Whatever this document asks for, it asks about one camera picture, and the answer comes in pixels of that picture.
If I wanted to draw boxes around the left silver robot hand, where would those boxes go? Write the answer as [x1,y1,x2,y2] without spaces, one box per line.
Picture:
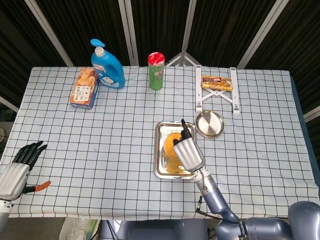
[0,140,52,201]

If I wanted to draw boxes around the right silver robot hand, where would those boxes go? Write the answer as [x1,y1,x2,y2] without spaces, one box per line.
[172,118,207,173]

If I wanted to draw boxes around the rectangular steel tray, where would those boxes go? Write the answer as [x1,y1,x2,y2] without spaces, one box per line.
[153,121,198,180]

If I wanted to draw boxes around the round steel plate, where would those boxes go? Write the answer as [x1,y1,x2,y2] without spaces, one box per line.
[194,110,225,139]

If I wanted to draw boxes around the white folding laptop stand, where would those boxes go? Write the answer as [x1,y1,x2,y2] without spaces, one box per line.
[195,64,241,117]

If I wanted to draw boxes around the white checked tablecloth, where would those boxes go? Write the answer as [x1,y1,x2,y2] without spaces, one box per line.
[0,65,316,221]

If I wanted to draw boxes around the yellow curry box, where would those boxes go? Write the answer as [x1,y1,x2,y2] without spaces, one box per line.
[201,75,233,92]

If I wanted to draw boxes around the clear plastic bag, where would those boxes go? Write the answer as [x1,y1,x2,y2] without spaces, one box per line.
[59,216,101,240]

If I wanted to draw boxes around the blue-grey robot torso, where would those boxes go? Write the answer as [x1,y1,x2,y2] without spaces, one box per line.
[99,219,218,240]

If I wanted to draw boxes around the green chips can red lid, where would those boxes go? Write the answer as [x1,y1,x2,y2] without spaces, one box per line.
[147,51,166,91]

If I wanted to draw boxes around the orange and blue cracker box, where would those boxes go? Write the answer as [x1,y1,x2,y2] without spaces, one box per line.
[69,66,100,110]

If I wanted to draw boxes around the blue detergent bottle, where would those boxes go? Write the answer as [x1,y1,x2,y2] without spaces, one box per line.
[90,38,126,90]

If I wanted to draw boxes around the dark folding screen white frames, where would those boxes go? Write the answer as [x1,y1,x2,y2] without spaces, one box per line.
[0,0,320,123]

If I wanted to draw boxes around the black arm cable with plug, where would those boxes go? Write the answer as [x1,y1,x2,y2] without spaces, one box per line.
[195,196,240,223]

